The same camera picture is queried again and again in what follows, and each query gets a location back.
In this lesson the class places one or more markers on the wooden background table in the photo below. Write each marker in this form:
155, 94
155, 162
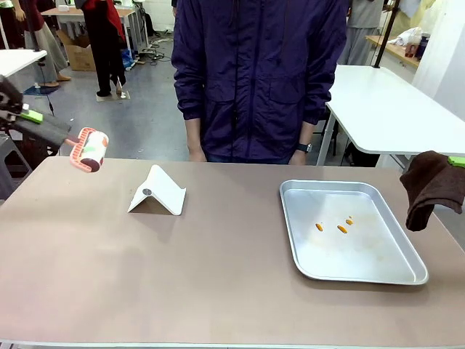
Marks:
72, 12

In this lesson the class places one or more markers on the silver metal tray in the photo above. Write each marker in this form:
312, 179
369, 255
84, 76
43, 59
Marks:
348, 247

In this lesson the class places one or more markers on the dark brown towel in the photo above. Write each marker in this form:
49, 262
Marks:
428, 181

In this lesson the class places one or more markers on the white folded stand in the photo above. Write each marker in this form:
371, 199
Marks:
163, 189

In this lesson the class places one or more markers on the grey stool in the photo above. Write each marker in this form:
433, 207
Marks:
11, 160

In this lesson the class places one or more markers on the white plastic bag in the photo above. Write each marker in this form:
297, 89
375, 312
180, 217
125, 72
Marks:
407, 36

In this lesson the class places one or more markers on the person's right forearm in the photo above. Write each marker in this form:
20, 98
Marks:
193, 132

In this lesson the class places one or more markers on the person's left forearm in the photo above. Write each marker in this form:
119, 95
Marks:
307, 132

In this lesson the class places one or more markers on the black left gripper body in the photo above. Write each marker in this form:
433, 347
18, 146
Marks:
9, 98

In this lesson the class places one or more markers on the pink lint roller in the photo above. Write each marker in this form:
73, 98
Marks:
92, 149

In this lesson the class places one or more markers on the small white side table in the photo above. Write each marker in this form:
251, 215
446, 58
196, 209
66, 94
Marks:
18, 60

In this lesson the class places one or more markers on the large white side table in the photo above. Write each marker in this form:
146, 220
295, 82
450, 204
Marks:
392, 109

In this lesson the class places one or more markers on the person's right hand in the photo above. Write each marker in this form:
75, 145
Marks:
197, 154

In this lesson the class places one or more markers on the wooden side bench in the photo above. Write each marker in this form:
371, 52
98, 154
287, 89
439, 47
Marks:
396, 51

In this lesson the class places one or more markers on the black vertical pole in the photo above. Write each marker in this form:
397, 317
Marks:
385, 36

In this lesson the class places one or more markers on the brown jar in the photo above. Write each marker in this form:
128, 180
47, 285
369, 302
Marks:
412, 49

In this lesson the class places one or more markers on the black wristwatch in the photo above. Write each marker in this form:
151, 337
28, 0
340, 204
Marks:
305, 147

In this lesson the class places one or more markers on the cardboard box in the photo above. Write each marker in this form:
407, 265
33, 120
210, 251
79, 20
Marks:
81, 56

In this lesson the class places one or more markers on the person's left hand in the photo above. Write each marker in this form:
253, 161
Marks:
298, 159

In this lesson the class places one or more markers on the person in grey clothes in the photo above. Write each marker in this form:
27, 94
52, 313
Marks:
363, 32

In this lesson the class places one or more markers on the person in red and black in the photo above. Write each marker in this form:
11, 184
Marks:
105, 40

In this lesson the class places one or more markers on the person in grey skirt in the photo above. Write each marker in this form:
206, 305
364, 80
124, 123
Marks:
43, 43

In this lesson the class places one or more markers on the person in navy jacket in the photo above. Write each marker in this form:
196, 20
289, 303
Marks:
258, 72

